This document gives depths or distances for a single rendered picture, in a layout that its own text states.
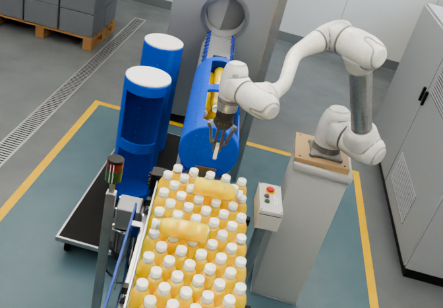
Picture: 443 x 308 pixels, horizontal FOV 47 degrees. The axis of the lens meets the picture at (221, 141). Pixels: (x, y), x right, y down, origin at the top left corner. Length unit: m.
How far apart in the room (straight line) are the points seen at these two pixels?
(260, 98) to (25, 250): 1.98
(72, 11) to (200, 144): 3.77
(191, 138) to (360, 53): 0.84
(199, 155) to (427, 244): 1.94
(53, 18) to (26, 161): 2.36
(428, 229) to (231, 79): 2.14
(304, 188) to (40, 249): 1.64
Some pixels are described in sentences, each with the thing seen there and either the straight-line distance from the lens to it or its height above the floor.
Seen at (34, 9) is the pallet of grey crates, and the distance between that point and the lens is 6.13.
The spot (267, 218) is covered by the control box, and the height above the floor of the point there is 1.06.
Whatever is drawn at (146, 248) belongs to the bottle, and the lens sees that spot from 1.93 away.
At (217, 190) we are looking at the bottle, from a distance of 2.08.
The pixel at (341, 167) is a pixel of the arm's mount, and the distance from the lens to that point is 2.76.
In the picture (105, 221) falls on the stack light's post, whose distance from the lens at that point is 2.14.
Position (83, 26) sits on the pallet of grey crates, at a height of 0.25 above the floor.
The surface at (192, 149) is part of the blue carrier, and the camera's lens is 2.41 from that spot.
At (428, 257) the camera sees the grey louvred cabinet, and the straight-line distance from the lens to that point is 3.89.
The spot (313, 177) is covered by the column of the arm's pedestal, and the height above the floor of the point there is 0.94.
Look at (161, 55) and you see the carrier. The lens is 3.62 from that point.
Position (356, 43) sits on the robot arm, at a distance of 2.21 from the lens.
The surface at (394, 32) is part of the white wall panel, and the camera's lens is 7.69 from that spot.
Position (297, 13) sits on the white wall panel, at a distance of 7.51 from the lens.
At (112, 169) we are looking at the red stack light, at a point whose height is 1.23.
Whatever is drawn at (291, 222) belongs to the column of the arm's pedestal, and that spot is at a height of 0.61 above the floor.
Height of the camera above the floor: 2.37
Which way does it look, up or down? 30 degrees down
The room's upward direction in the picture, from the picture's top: 14 degrees clockwise
